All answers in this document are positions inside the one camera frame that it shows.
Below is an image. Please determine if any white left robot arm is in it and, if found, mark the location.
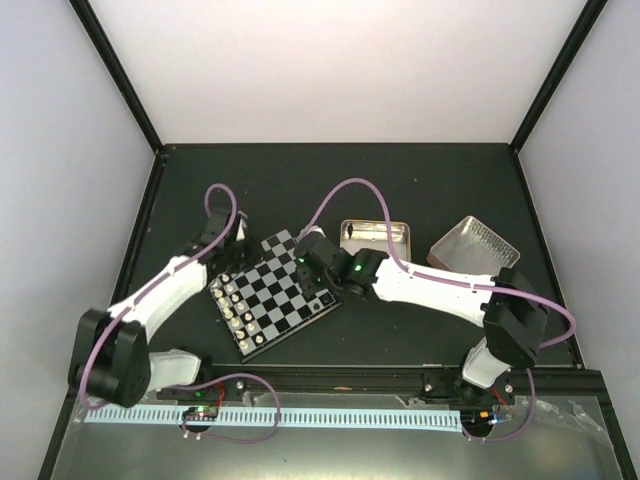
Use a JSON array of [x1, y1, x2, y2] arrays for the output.
[[68, 236, 263, 409]]

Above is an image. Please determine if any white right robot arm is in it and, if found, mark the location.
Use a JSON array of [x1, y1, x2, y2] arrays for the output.
[[294, 245, 549, 403]]

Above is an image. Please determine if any white chess piece row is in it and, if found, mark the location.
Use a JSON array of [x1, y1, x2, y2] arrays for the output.
[[209, 273, 266, 358]]

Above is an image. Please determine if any black and grey chessboard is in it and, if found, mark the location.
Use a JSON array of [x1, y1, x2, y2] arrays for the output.
[[232, 230, 341, 362]]

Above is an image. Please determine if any gold metal tin base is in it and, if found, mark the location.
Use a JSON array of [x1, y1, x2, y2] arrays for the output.
[[340, 219, 411, 262]]

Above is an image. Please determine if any silver tin lid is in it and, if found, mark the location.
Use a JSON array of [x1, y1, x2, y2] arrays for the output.
[[426, 215, 521, 275]]

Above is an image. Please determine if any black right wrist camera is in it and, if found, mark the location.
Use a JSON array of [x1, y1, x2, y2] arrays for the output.
[[294, 227, 338, 267]]

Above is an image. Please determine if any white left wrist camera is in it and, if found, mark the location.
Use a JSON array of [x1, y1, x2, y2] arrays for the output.
[[235, 211, 248, 242]]

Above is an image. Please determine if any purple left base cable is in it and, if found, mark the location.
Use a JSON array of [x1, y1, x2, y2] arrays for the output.
[[180, 372, 282, 444]]

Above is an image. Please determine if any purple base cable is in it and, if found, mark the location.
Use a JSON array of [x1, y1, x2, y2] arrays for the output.
[[462, 367, 539, 444], [180, 372, 282, 444]]

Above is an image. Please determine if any light blue cable duct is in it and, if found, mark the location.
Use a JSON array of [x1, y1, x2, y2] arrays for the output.
[[84, 405, 462, 433]]

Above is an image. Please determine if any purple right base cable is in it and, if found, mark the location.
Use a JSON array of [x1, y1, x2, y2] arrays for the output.
[[462, 367, 539, 444]]

